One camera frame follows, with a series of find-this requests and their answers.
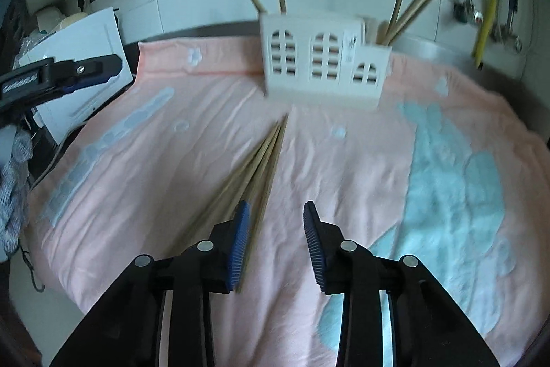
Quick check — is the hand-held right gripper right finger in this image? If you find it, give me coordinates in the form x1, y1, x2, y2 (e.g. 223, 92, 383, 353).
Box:
303, 201, 499, 367

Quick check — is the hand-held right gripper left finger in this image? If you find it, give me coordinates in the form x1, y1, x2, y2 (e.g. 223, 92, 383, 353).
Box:
49, 200, 251, 367

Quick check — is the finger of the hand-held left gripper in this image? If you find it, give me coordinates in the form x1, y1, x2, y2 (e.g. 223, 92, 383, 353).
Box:
59, 76, 111, 94
52, 54, 123, 87

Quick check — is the cream house-shaped utensil holder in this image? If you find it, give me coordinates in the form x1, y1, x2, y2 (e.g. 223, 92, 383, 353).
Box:
259, 12, 392, 110

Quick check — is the white plastic appliance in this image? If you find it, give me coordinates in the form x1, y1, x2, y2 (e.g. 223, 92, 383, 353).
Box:
19, 6, 136, 146

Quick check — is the cream round container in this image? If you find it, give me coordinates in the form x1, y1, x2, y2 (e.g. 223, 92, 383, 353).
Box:
36, 8, 82, 32

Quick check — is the pink printed towel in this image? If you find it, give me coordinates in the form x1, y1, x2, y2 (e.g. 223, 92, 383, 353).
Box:
28, 34, 538, 367

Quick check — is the metal water valve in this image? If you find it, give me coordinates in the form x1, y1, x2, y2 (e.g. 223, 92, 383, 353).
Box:
494, 25, 523, 52
453, 1, 486, 26

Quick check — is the thin black cable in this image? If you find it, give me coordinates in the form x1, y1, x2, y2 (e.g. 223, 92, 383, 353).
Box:
19, 246, 44, 293

